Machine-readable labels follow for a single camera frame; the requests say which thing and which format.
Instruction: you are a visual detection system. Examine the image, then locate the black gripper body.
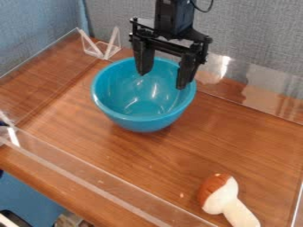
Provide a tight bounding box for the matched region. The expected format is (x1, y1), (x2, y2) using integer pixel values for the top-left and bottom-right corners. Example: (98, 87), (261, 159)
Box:
(130, 0), (214, 64)

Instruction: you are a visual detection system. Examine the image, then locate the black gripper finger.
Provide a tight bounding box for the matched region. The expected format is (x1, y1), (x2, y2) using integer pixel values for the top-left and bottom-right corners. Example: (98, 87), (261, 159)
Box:
(133, 36), (155, 75)
(177, 52), (201, 90)

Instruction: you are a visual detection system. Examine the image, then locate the plush mushroom toy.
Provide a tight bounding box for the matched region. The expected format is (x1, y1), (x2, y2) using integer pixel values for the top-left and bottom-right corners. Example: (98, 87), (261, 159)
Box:
(198, 173), (261, 227)

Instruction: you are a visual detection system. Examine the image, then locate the blue bowl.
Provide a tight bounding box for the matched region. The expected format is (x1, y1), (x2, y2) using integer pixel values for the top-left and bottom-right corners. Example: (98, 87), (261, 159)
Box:
(90, 57), (197, 133)

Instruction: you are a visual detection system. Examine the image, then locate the clear acrylic left barrier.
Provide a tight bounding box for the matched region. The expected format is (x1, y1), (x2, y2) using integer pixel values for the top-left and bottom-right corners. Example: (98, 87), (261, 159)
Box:
(0, 27), (98, 87)

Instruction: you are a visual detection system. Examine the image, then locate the clear acrylic barrier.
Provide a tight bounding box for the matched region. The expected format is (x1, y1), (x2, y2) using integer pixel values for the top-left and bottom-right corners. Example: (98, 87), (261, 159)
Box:
(195, 54), (303, 125)
(0, 111), (215, 227)
(0, 27), (98, 87)

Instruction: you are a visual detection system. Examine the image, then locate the clear acrylic back barrier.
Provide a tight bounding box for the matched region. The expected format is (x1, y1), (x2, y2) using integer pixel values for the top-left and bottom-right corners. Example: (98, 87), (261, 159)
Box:
(195, 54), (303, 125)

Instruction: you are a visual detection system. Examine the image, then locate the clear acrylic front barrier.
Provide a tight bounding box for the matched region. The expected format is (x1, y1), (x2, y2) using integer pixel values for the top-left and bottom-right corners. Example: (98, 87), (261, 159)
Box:
(0, 111), (215, 227)

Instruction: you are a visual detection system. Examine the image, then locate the clear acrylic corner bracket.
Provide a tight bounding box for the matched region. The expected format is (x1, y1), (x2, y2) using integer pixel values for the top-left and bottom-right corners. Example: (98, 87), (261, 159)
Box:
(78, 27), (122, 60)

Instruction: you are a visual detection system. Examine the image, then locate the black cable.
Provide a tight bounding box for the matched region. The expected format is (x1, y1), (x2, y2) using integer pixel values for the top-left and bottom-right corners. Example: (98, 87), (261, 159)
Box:
(190, 0), (215, 13)

